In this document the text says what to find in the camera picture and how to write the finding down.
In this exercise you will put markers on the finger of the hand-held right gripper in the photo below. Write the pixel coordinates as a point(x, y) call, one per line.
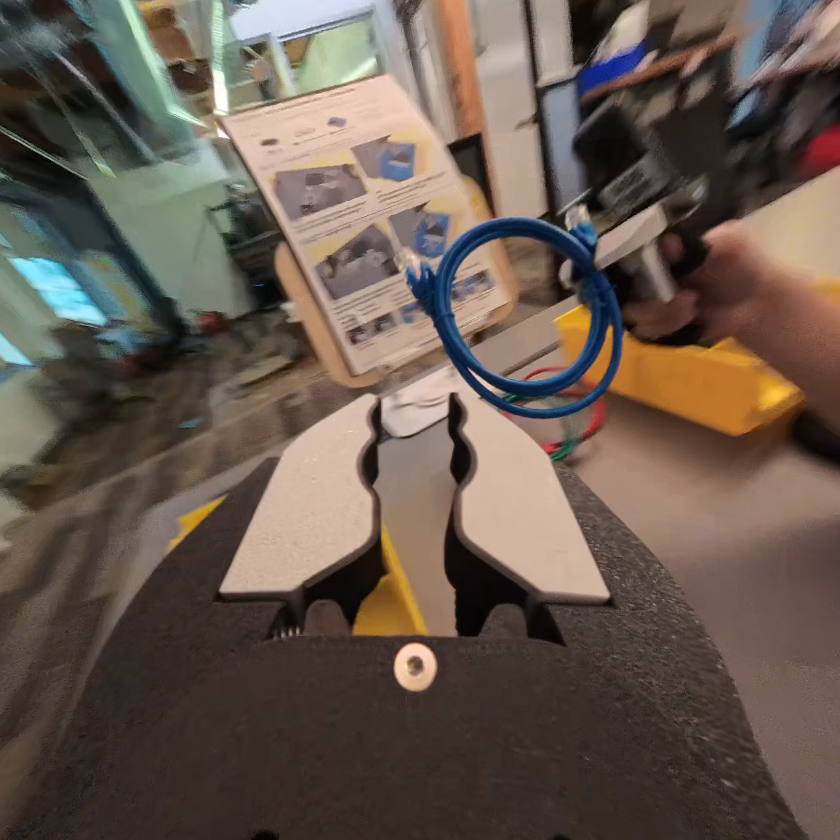
point(636, 233)

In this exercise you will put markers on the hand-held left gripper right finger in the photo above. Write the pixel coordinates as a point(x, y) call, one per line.
point(531, 525)

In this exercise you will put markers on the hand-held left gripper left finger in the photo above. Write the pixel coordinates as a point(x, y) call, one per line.
point(308, 518)

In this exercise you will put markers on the yellow plastic bin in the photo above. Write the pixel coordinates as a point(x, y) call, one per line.
point(394, 610)
point(689, 380)

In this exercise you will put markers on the person's right hand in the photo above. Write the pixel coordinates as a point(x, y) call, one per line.
point(735, 295)

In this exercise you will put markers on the grey standing panel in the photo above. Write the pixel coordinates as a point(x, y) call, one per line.
point(561, 144)

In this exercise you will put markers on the blue plastic crate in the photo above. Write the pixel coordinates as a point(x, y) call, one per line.
point(610, 65)

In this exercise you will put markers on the wooden standing desk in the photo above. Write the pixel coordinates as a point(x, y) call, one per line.
point(682, 62)

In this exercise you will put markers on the black framed panel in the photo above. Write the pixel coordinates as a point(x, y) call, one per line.
point(472, 164)

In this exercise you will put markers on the red storage bin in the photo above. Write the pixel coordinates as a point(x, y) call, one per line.
point(823, 151)

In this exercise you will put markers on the printed instruction sheet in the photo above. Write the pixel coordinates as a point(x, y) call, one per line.
point(341, 197)

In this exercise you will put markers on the wooden post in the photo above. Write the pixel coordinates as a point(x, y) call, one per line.
point(459, 65)

